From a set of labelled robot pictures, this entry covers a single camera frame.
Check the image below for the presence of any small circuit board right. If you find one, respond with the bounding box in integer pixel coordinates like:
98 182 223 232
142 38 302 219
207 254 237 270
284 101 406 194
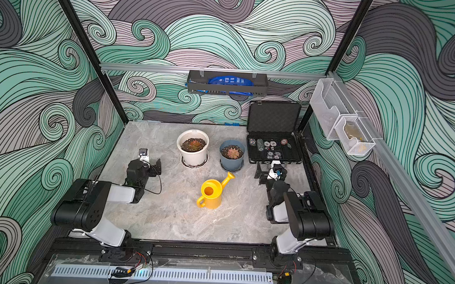
274 272 292 284

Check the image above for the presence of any open black tool case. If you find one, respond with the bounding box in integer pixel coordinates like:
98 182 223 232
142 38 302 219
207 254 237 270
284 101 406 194
246 100 302 165

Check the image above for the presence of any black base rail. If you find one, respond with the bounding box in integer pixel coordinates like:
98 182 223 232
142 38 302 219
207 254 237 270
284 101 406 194
49 238 353 270

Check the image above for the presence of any white pot saucer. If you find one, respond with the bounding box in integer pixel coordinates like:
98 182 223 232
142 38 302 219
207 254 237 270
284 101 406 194
180 152 209 168

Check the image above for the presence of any white flower pot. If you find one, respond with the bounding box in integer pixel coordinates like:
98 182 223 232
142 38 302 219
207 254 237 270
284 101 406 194
177 129 209 168

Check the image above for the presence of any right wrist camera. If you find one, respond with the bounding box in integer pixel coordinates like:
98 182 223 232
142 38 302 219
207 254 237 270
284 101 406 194
268 160 284 181

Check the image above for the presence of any blue-grey flower pot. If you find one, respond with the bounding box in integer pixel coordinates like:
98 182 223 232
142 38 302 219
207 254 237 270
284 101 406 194
219 140 246 172

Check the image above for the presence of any red-green succulent in white pot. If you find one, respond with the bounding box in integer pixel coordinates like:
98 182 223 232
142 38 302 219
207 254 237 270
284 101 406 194
182 138 207 153

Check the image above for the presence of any right black frame post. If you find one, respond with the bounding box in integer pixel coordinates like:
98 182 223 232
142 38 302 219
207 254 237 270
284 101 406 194
297 0 375 135

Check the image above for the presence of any small circuit board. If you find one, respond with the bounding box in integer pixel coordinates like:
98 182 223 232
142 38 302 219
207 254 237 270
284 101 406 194
274 272 292 284
108 267 136 284

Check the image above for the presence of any aluminium wall rail back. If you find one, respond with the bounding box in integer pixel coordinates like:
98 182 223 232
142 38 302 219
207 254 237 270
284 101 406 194
100 62 326 81

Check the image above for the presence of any clear plastic wall bin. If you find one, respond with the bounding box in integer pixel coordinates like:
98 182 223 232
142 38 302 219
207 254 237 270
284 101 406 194
310 78 357 140

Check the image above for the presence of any small circuit board left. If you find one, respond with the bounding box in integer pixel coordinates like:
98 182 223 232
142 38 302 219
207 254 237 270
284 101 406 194
108 267 136 284

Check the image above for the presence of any white slotted cable duct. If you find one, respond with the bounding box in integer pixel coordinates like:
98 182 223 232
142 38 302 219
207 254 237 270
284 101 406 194
50 264 273 284

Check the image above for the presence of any black frame post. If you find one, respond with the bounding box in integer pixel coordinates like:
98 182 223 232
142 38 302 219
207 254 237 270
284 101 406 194
57 0 129 126
297 0 375 135

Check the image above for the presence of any small clear plastic bin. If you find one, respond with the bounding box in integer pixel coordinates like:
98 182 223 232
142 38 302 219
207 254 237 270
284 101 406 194
335 115 375 157

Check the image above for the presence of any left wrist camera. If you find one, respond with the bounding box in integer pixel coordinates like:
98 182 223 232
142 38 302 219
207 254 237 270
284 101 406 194
139 148 150 163

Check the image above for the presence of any black wall-mounted tray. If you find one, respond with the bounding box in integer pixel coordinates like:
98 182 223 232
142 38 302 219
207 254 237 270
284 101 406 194
186 70 269 97

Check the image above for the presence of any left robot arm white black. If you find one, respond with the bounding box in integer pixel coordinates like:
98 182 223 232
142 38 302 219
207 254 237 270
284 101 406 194
51 153 162 248

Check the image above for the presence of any aluminium wall rail right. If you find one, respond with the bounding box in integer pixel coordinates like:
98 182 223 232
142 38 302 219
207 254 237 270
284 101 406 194
327 72 455 279

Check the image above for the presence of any blue object in tray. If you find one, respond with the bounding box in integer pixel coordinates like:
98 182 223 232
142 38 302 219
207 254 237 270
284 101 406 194
207 76 254 87

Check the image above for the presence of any pink succulent in blue pot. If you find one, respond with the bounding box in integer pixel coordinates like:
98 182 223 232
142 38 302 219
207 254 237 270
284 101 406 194
223 145 243 160

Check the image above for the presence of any yellow plastic watering can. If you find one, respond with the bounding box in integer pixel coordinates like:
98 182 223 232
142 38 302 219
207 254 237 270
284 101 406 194
196 172 235 209

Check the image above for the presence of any left black frame post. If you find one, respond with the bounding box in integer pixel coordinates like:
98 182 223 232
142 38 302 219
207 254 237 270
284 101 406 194
57 0 129 126

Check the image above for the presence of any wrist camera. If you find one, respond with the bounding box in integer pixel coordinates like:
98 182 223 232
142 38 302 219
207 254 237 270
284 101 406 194
268 160 284 181
139 148 150 163

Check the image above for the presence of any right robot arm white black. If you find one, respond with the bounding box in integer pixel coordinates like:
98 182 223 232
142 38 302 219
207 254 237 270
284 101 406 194
255 161 334 259

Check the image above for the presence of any aluminium wall rail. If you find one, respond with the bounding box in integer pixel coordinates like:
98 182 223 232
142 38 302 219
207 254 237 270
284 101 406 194
100 62 326 81
327 72 455 279

